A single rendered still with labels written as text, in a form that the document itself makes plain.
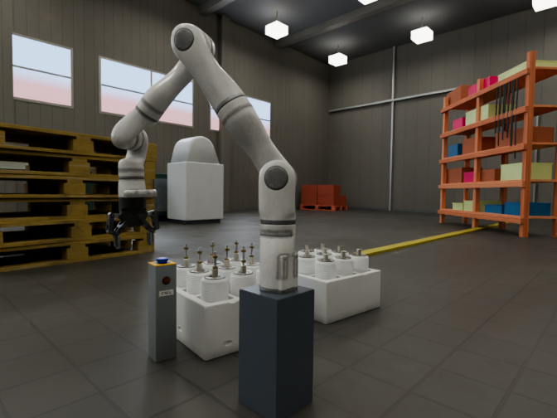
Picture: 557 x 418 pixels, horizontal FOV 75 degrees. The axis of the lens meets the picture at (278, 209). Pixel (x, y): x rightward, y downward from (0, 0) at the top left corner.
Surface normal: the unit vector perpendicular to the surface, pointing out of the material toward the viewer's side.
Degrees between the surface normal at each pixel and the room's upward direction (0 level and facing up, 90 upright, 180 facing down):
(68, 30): 90
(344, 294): 90
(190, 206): 90
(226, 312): 90
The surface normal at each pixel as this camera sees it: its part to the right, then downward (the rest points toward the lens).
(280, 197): -0.04, 0.08
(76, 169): 0.79, 0.04
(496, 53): -0.69, 0.02
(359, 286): 0.65, 0.04
